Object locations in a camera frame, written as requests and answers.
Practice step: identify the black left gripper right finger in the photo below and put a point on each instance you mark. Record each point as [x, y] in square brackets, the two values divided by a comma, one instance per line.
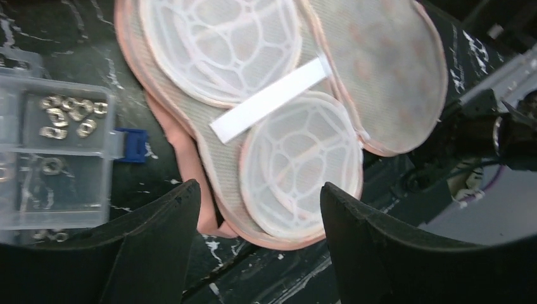
[380, 259]

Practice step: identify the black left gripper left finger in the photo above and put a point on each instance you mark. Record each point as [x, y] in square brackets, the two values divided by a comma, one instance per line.
[140, 257]

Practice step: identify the peach print mesh laundry bag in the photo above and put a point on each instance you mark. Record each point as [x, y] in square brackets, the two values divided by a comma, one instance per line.
[284, 96]

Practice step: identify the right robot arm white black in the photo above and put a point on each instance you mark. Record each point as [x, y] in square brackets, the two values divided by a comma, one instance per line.
[481, 133]

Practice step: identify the clear plastic screw organizer box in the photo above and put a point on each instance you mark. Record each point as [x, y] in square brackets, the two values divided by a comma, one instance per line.
[59, 141]

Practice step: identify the aluminium frame rail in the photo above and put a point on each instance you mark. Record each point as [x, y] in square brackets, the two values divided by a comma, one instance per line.
[510, 83]

